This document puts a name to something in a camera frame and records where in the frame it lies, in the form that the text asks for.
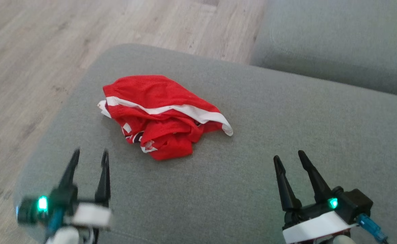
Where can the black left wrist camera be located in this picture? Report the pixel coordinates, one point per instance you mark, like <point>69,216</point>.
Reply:
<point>64,200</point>

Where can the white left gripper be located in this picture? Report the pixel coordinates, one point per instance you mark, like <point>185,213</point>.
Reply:
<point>91,217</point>

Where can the grey sofa back cushion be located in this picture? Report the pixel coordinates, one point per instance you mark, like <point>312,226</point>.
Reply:
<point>337,40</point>

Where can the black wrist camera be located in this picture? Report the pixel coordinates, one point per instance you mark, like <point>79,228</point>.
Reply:
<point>64,200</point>
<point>354,203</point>

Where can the red shorts white trim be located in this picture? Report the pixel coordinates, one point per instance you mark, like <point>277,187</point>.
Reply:
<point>151,91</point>

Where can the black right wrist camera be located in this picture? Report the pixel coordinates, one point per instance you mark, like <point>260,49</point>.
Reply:
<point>354,203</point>

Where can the grey sofa seat cushion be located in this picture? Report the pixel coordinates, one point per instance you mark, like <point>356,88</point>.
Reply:
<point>252,162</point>

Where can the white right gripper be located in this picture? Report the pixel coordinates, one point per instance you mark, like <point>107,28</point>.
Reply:
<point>314,227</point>

